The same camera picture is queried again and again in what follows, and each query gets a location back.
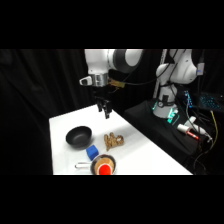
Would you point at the black robot stand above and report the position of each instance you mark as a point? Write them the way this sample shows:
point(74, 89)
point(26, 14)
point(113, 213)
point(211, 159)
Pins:
point(150, 123)

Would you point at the white cylinder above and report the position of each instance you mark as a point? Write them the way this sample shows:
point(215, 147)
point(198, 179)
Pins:
point(183, 128)

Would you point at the blue cube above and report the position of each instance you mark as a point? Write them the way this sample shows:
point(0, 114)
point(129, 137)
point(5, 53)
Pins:
point(92, 152)

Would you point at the tan spotted toy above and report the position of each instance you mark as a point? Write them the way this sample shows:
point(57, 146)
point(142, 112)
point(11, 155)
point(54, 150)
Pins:
point(113, 140)

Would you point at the blue backlit keyboard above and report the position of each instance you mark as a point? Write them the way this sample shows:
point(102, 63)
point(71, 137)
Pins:
point(210, 100)

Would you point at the red marker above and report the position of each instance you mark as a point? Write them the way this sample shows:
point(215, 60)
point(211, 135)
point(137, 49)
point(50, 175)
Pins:
point(193, 135)

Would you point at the red ball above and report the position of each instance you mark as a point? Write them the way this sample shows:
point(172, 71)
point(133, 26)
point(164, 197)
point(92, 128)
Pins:
point(104, 169)

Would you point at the blue lit device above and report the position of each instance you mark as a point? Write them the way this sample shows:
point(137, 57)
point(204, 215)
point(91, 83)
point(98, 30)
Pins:
point(188, 99)

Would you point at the black curtain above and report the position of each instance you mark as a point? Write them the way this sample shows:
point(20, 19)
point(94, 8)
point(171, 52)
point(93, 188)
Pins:
point(36, 100)

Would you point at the brown round bread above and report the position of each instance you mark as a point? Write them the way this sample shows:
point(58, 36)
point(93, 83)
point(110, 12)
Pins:
point(100, 162)

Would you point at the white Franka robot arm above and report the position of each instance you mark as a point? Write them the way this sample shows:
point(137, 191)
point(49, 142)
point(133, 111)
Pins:
point(100, 61)

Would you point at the black bowl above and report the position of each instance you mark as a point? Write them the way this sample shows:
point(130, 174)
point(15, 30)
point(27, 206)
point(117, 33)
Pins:
point(78, 136)

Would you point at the tan connector piece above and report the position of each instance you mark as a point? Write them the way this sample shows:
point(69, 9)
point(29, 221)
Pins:
point(116, 83)

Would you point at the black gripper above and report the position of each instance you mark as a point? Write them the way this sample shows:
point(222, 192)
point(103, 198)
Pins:
point(101, 99)

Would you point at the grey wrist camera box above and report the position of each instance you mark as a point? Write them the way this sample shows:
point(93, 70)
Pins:
point(85, 81)

